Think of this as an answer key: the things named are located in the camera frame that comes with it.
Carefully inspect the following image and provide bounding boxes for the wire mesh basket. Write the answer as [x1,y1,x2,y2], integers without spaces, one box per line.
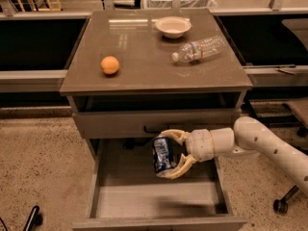
[141,0,218,10]

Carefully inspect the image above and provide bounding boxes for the grey drawer cabinet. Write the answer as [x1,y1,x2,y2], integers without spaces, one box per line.
[59,9,254,231]

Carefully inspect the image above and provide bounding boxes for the black chair leg bottom left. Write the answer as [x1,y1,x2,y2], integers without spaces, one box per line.
[23,205,43,231]

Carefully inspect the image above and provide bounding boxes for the closed grey top drawer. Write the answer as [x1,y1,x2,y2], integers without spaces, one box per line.
[73,108,241,139]

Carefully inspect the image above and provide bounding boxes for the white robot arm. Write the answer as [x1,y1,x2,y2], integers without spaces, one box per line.
[153,116,308,194]

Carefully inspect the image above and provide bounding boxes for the orange fruit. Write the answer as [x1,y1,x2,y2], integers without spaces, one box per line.
[101,56,119,75]

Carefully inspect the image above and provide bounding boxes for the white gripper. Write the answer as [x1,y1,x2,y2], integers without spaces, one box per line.
[157,129,214,180]

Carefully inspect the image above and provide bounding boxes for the open grey middle drawer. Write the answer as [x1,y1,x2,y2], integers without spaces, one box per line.
[72,140,245,231]

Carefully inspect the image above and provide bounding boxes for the black office chair base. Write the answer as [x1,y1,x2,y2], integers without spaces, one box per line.
[242,97,308,215]

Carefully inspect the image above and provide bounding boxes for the blue pepsi can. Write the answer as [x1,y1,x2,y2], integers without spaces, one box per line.
[152,137,175,175]

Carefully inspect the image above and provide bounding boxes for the clear plastic water bottle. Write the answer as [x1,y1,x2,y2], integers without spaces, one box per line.
[171,36,225,64]

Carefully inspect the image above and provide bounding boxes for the white paper bowl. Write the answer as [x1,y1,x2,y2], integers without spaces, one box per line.
[155,16,192,39]

